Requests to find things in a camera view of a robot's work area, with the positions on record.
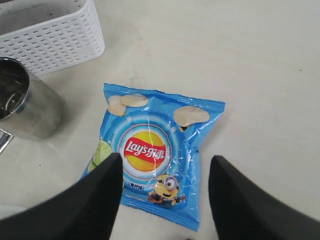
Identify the stainless steel cup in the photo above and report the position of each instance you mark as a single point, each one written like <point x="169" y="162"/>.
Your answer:
<point x="29" y="108"/>

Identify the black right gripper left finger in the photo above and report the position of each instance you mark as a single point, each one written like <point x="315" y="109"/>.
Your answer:
<point x="85" y="211"/>

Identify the blue Lays chip bag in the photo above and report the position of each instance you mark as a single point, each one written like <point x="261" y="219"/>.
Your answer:
<point x="158" y="136"/>

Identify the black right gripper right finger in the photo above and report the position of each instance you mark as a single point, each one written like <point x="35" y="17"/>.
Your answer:
<point x="243" y="211"/>

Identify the speckled ceramic floral bowl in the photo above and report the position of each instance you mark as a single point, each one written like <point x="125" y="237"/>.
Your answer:
<point x="7" y="210"/>

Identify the silver knife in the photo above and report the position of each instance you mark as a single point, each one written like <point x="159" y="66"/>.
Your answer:
<point x="5" y="139"/>

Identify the white plastic woven basket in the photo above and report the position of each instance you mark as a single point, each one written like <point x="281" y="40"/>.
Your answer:
<point x="50" y="35"/>

